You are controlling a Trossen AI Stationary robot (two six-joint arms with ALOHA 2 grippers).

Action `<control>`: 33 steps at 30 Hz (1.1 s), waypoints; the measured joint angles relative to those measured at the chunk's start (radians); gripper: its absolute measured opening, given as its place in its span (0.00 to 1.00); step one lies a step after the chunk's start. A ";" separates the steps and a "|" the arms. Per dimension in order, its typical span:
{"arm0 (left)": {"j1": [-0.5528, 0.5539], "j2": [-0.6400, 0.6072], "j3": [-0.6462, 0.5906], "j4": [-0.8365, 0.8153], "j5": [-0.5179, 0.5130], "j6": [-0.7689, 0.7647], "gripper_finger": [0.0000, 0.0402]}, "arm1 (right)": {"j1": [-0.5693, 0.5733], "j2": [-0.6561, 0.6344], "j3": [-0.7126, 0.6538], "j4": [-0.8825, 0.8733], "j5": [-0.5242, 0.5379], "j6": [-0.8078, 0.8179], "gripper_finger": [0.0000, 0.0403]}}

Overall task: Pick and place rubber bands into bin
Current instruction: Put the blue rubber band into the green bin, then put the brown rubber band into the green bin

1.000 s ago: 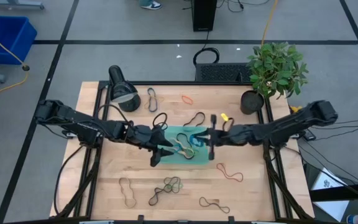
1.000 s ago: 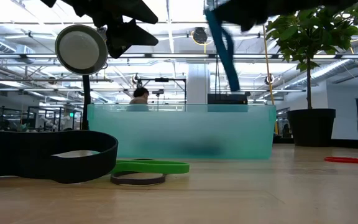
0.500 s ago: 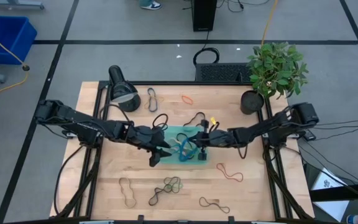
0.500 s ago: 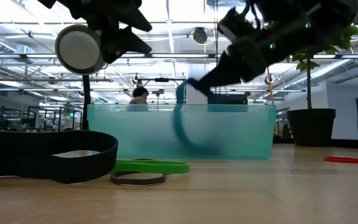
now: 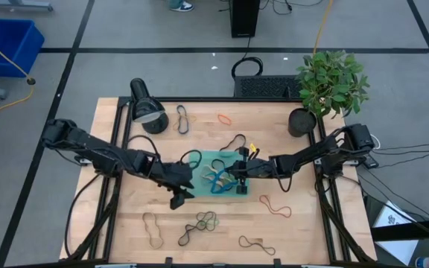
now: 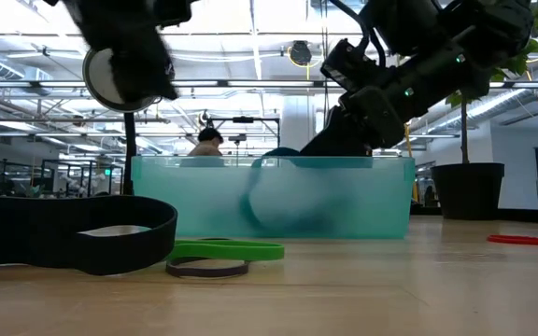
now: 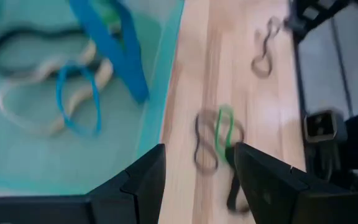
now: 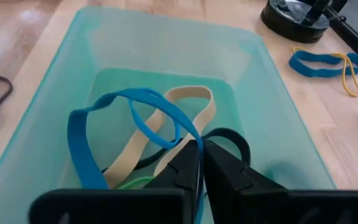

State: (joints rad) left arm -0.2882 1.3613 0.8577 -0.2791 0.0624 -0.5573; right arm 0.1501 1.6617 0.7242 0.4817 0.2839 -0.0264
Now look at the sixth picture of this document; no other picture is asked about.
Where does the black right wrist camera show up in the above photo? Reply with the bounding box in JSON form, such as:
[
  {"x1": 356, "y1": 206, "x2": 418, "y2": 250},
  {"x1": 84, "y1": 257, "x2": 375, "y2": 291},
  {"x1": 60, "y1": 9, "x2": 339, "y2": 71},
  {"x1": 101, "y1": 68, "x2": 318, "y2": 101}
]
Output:
[{"x1": 319, "y1": 39, "x2": 389, "y2": 94}]

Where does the yellow cable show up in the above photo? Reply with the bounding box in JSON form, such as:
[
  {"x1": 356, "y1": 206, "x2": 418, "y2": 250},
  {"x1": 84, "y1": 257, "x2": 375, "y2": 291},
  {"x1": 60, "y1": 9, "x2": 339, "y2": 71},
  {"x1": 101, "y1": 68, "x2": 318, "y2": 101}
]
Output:
[{"x1": 403, "y1": 123, "x2": 418, "y2": 203}]

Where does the black desk lamp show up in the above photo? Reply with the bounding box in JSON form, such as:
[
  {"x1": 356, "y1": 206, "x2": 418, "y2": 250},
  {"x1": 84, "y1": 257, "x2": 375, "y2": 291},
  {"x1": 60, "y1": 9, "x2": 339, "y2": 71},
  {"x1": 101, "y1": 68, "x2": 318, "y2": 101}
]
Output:
[{"x1": 81, "y1": 46, "x2": 163, "y2": 197}]

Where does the teal translucent plastic bin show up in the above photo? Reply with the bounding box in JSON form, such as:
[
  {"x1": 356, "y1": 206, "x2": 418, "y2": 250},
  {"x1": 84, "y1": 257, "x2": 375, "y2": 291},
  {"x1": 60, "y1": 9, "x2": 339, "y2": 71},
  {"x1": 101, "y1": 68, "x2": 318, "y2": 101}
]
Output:
[{"x1": 131, "y1": 155, "x2": 417, "y2": 240}]

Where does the black ceiling cord reel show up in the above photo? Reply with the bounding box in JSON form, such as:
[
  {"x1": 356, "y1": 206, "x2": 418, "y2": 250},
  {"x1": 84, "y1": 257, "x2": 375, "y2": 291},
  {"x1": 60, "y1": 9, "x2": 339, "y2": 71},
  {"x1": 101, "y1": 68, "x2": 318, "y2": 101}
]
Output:
[{"x1": 289, "y1": 40, "x2": 314, "y2": 67}]

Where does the bright green rubber band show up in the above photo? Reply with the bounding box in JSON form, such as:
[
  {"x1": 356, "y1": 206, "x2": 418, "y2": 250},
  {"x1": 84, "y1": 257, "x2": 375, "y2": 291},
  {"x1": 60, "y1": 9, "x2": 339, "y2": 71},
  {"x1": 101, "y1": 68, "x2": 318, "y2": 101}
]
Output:
[{"x1": 165, "y1": 238, "x2": 286, "y2": 262}]

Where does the potted green plant black pot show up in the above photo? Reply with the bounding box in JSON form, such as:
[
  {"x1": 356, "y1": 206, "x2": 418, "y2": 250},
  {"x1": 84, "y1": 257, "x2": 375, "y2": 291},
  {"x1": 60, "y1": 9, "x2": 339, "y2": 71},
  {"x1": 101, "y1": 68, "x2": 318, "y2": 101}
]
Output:
[{"x1": 431, "y1": 0, "x2": 538, "y2": 220}]

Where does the person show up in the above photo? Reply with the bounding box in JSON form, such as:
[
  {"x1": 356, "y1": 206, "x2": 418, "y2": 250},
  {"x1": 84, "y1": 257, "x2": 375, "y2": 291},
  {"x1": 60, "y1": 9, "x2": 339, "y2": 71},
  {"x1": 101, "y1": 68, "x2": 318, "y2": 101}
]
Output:
[{"x1": 179, "y1": 127, "x2": 226, "y2": 158}]

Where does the dark brown rubber band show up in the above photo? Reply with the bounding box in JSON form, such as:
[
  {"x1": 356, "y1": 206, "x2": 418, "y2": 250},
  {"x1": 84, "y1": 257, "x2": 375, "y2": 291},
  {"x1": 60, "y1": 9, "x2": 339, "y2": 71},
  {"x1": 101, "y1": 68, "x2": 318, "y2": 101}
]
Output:
[{"x1": 165, "y1": 256, "x2": 250, "y2": 280}]

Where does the black gantry frame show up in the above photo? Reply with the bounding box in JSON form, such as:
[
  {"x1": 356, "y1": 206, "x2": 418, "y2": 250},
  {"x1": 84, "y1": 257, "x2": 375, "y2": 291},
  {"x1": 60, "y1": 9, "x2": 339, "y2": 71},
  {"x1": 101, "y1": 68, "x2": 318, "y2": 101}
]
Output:
[{"x1": 205, "y1": 115, "x2": 282, "y2": 158}]

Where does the wide black rubber band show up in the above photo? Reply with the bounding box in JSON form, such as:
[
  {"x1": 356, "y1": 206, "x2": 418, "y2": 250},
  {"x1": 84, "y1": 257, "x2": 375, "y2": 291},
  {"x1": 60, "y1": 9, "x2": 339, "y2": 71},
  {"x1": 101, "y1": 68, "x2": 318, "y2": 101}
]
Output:
[{"x1": 0, "y1": 194, "x2": 178, "y2": 276}]

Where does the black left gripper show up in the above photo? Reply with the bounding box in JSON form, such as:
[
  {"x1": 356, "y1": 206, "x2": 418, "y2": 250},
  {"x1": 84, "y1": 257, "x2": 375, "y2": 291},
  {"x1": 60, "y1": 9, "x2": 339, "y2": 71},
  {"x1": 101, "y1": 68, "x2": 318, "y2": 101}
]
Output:
[{"x1": 44, "y1": 0, "x2": 195, "y2": 102}]

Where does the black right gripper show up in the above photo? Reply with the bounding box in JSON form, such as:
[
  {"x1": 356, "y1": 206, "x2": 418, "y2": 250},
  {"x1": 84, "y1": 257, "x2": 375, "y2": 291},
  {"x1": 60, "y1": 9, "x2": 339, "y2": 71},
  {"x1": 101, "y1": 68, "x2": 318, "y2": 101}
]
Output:
[{"x1": 299, "y1": 55, "x2": 452, "y2": 158}]

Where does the dark blue rubber band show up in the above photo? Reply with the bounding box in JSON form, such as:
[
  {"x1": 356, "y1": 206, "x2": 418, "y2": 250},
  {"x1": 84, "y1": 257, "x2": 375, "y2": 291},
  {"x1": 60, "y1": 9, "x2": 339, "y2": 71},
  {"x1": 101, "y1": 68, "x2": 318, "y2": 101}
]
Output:
[{"x1": 239, "y1": 147, "x2": 331, "y2": 237}]

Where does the red rubber band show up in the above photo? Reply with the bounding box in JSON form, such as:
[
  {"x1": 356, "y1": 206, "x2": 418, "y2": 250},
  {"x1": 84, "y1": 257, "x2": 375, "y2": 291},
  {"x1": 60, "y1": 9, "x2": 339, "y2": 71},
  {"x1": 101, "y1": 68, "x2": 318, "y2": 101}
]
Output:
[{"x1": 487, "y1": 234, "x2": 538, "y2": 249}]

